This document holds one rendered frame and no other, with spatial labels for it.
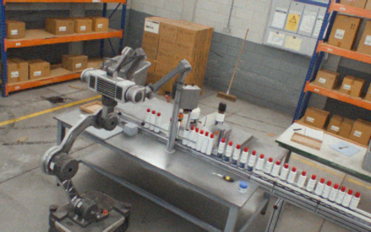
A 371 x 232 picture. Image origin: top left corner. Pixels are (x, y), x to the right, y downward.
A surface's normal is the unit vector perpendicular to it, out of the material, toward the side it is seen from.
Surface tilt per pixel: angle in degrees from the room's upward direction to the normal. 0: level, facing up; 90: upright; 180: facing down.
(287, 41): 89
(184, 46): 89
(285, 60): 90
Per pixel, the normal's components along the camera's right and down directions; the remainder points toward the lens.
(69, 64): -0.49, 0.27
